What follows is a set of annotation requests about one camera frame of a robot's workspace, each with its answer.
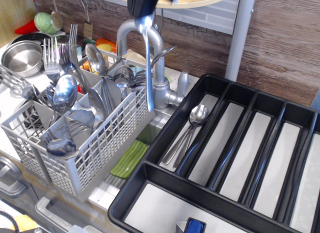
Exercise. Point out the spoon in tray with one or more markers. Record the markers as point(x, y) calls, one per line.
point(197, 118)
point(185, 146)

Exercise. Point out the large spoon bowl left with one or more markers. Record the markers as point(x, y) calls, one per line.
point(65, 94)

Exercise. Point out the spoon in middle compartment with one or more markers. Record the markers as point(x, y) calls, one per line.
point(96, 106)

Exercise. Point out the black cutlery tray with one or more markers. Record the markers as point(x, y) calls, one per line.
point(252, 167)

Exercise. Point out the green toy ball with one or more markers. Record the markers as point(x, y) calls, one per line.
point(48, 23)

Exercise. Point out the lower spoon in tray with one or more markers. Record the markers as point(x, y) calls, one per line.
point(185, 146)

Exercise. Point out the steel fork at left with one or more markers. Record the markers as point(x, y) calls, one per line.
point(50, 62)

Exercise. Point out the tall thin fork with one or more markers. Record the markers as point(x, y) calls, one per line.
point(73, 57)

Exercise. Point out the tall spoon at back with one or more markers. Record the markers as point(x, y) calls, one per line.
point(96, 59)

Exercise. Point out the fork at back basket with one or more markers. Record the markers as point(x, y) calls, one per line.
point(119, 49)

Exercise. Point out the top spoon in tray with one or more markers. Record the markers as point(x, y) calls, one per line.
point(197, 118)

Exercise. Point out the grey metal post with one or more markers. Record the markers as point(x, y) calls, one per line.
point(240, 31)

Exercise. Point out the large spoon front corner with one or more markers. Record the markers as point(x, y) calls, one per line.
point(63, 148)

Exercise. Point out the grey plastic cutlery basket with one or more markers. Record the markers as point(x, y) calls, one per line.
point(97, 150)

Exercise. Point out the steel round pan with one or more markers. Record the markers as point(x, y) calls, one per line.
point(24, 58)

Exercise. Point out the green ribbed plate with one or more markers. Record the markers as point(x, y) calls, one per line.
point(129, 160)

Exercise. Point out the orange toy vegetable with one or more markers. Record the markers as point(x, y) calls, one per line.
point(106, 45)

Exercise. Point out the silver toy faucet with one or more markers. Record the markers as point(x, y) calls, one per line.
point(162, 93)

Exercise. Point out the black blue robot gripper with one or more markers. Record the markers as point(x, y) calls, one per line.
point(142, 8)

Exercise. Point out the red toy pepper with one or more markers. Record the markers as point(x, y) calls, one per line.
point(28, 28)

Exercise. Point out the small steel spoon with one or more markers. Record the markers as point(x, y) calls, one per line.
point(143, 25)

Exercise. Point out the blue object at bottom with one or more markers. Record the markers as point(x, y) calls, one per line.
point(194, 226)

